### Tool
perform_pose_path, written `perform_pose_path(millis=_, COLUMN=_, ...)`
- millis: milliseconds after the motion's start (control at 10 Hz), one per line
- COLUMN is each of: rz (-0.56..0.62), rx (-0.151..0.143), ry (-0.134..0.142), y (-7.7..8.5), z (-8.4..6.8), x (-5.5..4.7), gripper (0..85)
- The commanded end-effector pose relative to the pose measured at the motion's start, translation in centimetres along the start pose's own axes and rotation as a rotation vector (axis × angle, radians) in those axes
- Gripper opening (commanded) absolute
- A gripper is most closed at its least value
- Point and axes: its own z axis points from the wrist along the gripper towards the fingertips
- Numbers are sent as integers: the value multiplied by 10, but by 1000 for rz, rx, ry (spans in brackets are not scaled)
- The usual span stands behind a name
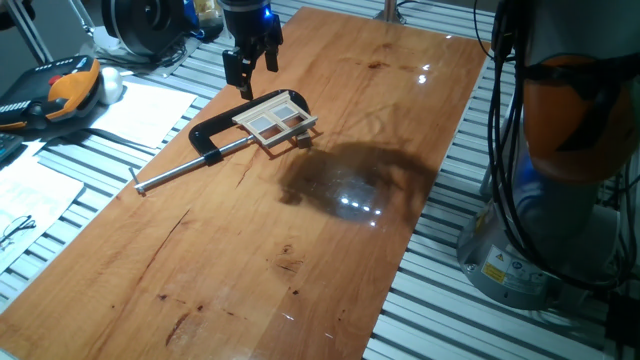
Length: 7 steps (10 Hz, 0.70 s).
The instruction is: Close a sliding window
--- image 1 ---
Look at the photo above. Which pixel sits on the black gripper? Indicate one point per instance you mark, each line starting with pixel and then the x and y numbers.
pixel 247 22

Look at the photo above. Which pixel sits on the miniature wooden sliding window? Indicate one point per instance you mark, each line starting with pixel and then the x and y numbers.
pixel 274 121

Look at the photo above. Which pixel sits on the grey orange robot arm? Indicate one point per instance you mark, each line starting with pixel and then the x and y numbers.
pixel 560 225

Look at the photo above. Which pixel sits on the yellow bag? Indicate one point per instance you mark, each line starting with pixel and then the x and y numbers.
pixel 207 12

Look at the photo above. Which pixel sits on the black C-clamp with steel screw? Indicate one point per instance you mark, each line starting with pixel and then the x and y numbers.
pixel 200 135

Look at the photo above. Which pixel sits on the small wooden block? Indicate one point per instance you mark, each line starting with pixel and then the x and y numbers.
pixel 305 141

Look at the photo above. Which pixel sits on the white paper sheet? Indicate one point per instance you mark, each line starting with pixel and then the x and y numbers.
pixel 145 112
pixel 40 195

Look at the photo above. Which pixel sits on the black filament spool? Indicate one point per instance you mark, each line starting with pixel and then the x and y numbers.
pixel 130 25

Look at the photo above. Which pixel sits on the thin metal rod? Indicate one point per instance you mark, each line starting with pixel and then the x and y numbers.
pixel 82 17

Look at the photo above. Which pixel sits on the large wooden board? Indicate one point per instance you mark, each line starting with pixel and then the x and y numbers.
pixel 250 250

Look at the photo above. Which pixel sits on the black orange teach pendant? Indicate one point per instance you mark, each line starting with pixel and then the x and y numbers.
pixel 45 95

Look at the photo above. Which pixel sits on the black eyeglasses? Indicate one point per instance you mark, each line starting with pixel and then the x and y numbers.
pixel 20 225

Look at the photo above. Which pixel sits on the aluminium frame post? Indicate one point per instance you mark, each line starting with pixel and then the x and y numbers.
pixel 27 30
pixel 390 10

